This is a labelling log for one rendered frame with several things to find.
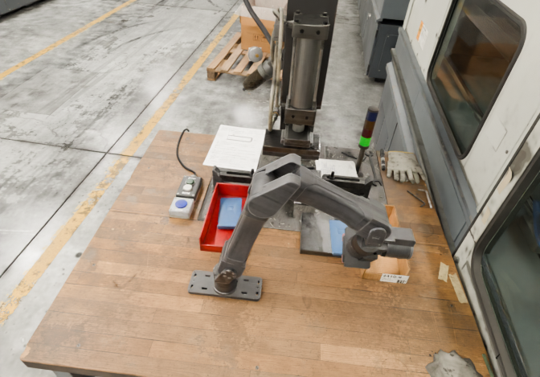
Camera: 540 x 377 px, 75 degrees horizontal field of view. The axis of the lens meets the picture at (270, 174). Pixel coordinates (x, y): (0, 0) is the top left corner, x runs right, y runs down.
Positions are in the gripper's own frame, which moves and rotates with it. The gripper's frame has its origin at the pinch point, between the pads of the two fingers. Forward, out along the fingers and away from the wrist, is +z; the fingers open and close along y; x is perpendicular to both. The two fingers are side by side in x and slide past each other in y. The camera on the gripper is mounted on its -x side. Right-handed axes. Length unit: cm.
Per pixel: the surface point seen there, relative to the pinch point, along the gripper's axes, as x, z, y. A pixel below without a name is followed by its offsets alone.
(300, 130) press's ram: 16.5, -2.8, 35.0
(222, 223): 38.1, 14.0, 7.4
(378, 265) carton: -10.9, 8.4, -1.7
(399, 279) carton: -15.7, 4.7, -5.4
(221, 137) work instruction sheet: 48, 39, 50
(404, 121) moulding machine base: -51, 84, 93
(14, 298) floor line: 154, 102, -25
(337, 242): 1.4, 9.8, 4.3
